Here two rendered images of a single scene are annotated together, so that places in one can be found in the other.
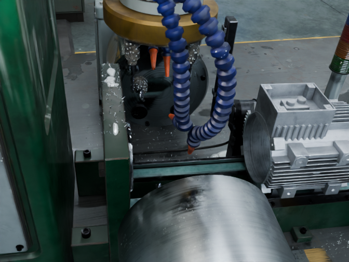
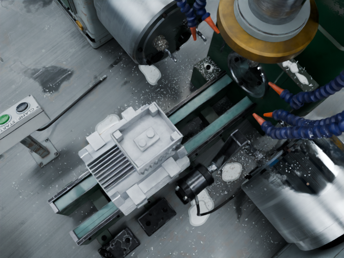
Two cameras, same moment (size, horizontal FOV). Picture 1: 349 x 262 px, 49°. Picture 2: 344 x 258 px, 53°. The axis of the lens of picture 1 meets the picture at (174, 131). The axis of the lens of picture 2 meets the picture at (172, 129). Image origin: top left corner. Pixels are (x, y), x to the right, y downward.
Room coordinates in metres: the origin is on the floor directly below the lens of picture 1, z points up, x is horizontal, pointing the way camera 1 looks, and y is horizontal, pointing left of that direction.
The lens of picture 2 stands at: (0.85, -0.30, 1.84)
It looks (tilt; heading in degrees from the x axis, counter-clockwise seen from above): 73 degrees down; 146
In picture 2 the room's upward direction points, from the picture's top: 8 degrees clockwise
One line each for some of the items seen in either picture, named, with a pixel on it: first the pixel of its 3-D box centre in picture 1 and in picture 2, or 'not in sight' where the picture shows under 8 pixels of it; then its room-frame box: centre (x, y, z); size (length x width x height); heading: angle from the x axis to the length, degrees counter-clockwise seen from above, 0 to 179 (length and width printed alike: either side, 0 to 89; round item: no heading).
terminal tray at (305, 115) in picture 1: (292, 110); (147, 139); (0.66, -0.24, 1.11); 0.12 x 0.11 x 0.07; 102
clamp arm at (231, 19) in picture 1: (223, 73); (225, 153); (0.77, -0.10, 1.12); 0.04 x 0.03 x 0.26; 103
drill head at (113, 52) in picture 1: (153, 64); (314, 192); (0.93, 0.07, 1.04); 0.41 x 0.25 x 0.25; 13
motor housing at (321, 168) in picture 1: (298, 145); (134, 158); (0.67, -0.28, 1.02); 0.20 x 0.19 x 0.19; 102
